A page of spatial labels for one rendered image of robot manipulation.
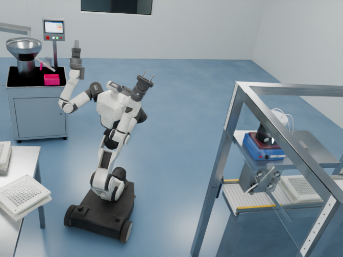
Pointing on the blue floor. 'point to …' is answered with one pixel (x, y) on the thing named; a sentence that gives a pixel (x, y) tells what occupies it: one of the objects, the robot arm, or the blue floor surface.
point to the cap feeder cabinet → (36, 105)
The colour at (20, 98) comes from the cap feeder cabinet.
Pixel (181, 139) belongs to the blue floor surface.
